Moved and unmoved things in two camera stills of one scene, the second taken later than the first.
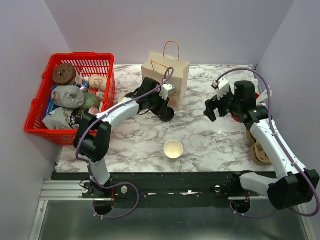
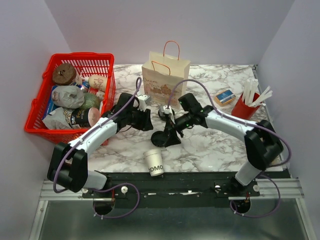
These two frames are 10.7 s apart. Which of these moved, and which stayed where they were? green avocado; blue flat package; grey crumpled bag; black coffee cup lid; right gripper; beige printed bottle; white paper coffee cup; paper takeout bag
Moved: black coffee cup lid; white paper coffee cup; right gripper
Stayed: beige printed bottle; grey crumpled bag; paper takeout bag; blue flat package; green avocado
